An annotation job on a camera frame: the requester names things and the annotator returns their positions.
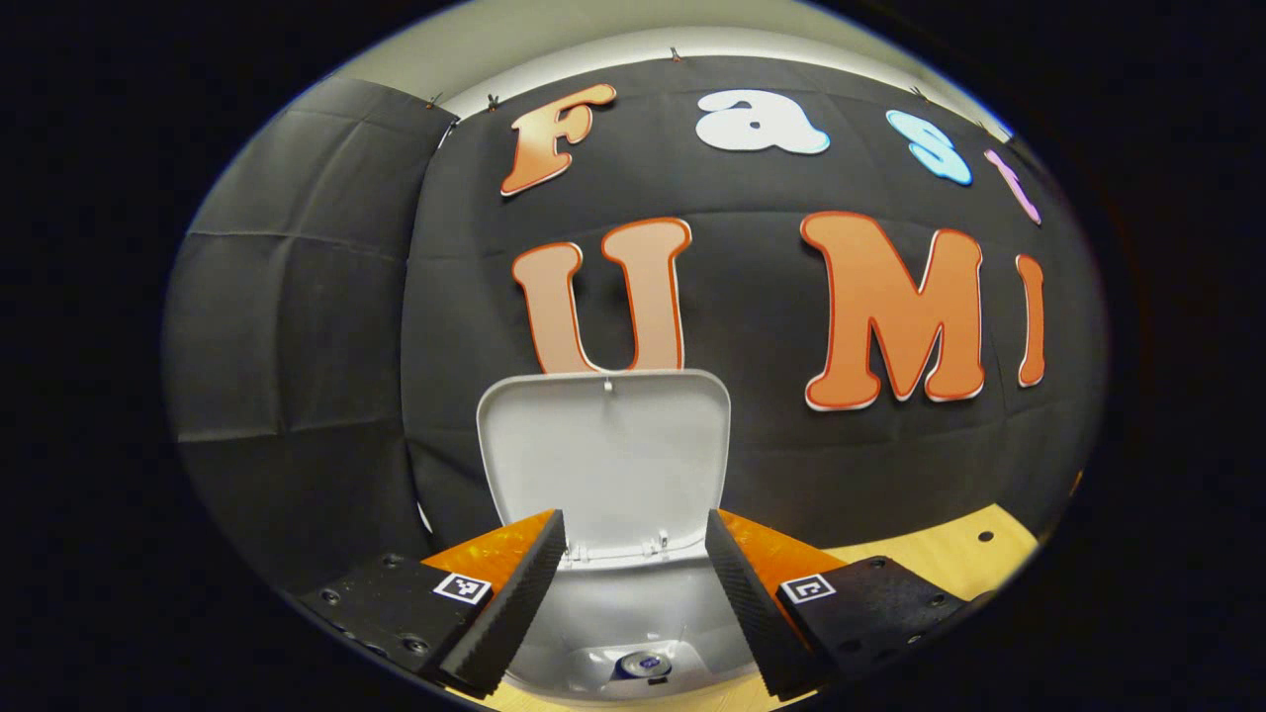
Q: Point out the blue pop can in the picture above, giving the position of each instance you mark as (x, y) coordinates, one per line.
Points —
(643, 665)

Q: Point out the black backdrop cloth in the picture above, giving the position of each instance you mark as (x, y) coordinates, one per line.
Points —
(297, 346)

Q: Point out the wooden desktop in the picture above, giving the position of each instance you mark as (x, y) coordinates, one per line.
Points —
(940, 559)

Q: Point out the white desktop garbage bin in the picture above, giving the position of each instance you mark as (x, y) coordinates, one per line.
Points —
(603, 445)

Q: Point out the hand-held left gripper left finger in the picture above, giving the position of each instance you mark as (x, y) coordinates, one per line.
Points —
(509, 618)

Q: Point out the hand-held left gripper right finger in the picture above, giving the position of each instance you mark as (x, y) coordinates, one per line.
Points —
(752, 613)

